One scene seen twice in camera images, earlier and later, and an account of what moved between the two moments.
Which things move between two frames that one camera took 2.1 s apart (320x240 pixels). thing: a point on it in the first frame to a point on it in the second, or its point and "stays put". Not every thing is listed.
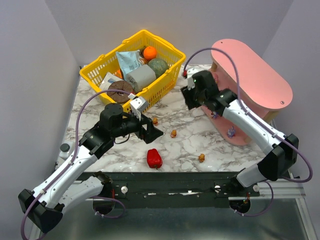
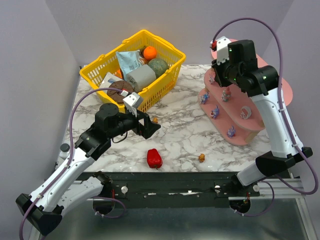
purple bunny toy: [231, 132] stays put
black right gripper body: [189, 97] to [220, 75]
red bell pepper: [154, 159] stays put
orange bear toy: [201, 157] stays put
